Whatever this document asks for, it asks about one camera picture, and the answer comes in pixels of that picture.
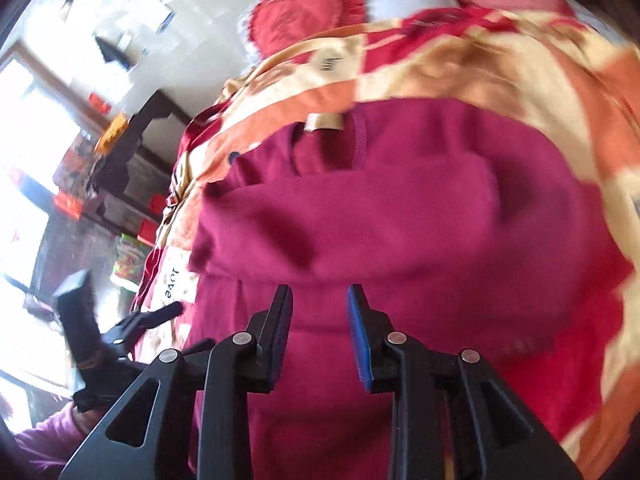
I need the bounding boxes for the orange round object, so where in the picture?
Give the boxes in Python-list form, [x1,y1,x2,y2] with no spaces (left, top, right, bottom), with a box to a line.
[95,112,129,156]

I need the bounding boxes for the white wall poster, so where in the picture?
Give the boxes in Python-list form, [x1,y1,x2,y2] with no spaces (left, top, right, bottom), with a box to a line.
[92,0,176,68]

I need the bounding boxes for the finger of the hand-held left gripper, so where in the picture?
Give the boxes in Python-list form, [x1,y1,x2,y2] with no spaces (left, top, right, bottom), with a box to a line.
[101,301,184,352]
[51,269,105,370]

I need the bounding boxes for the black side table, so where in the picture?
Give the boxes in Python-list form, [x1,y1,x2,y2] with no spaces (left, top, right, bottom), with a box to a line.
[92,90,193,233]

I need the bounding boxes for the red orange printed blanket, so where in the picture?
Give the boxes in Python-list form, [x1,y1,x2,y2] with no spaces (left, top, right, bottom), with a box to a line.
[131,7,640,480]

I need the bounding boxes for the colourful printed packet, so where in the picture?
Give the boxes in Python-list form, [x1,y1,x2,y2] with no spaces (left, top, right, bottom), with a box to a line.
[112,234,151,287]

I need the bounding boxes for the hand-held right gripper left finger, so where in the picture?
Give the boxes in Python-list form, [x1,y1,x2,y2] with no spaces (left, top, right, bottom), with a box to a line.
[59,284,294,480]

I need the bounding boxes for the bright window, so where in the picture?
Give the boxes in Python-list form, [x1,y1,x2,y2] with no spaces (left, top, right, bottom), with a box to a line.
[0,42,83,391]

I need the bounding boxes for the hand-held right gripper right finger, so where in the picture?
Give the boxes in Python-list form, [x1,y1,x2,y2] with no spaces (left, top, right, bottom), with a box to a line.
[346,284,585,480]

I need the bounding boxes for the maroon sweater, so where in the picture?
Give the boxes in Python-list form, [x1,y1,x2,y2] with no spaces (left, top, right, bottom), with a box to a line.
[189,97,631,480]

